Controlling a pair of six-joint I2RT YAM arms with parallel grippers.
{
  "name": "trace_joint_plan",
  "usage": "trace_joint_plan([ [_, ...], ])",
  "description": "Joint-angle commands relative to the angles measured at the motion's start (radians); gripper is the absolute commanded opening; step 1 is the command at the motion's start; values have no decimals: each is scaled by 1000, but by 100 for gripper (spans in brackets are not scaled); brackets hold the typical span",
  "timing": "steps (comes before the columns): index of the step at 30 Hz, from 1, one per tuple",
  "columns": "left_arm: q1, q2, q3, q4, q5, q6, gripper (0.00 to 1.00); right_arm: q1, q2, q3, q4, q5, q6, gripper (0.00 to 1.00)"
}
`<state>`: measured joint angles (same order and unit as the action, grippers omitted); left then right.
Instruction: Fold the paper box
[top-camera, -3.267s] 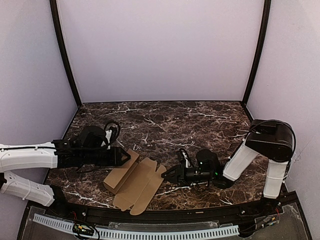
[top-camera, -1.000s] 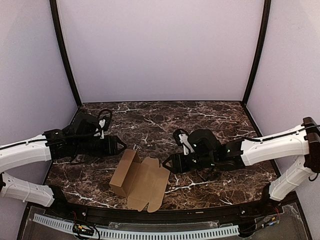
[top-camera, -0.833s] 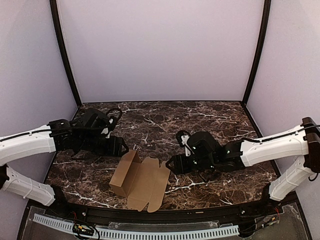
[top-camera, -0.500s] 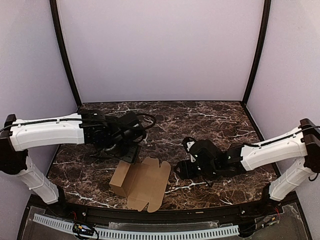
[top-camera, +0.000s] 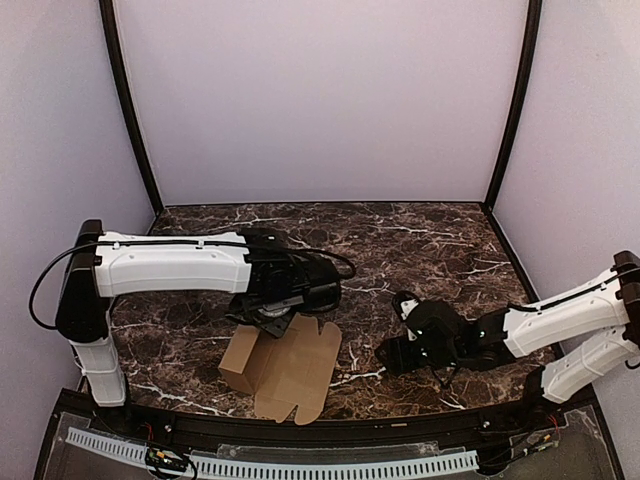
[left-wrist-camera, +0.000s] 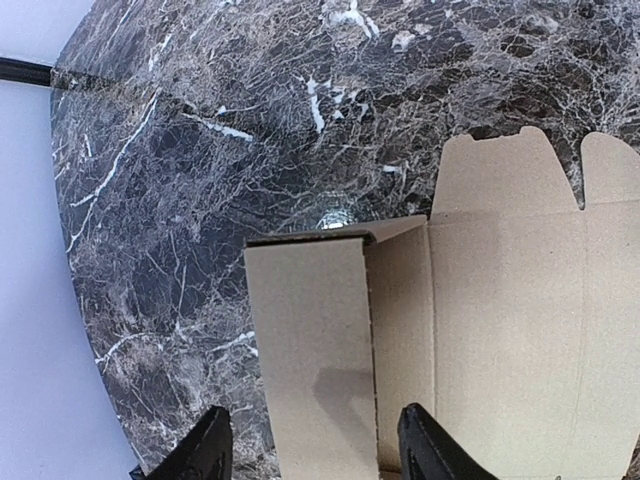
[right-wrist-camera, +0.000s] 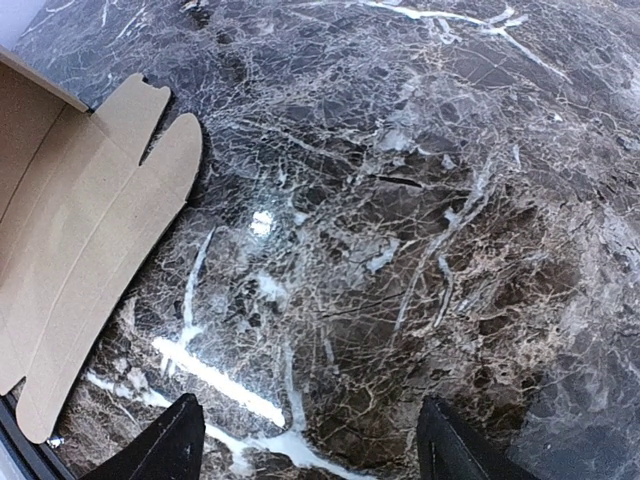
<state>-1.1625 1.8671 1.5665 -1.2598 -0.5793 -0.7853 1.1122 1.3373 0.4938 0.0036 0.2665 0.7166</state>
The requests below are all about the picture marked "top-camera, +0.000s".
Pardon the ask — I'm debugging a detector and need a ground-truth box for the right black frame post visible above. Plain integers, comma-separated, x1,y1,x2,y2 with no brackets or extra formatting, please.
484,0,543,211

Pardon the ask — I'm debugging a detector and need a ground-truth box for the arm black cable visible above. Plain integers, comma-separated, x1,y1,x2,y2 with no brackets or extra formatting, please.
244,239,357,286
504,264,640,316

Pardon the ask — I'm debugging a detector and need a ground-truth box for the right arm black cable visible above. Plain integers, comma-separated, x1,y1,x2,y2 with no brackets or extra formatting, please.
504,264,640,316

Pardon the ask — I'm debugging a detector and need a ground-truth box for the brown cardboard box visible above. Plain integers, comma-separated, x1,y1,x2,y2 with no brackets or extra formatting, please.
218,314,342,426

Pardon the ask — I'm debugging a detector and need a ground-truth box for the black frame post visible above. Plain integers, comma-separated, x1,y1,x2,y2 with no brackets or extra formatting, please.
484,0,543,211
98,0,164,216

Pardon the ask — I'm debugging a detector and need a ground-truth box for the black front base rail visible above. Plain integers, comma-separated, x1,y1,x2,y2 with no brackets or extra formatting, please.
97,402,559,448

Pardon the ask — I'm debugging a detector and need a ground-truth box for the small green circuit board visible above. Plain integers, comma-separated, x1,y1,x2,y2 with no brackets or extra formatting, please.
144,447,190,472

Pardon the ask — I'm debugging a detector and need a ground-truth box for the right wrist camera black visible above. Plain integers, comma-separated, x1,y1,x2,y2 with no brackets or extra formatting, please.
391,290,421,323

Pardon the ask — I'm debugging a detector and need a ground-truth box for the white slotted cable duct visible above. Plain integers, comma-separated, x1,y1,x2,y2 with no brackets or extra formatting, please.
65,427,479,479

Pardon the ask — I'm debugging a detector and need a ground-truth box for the left black frame post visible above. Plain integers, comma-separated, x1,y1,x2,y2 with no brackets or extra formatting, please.
98,0,164,216

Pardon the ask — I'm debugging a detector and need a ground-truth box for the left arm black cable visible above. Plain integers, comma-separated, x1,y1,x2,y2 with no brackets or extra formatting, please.
244,239,357,286

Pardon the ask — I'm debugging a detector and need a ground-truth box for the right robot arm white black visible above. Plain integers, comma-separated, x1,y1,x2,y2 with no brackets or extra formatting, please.
375,251,639,404

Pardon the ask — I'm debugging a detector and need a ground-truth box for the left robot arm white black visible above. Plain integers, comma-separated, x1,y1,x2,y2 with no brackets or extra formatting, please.
33,219,355,408

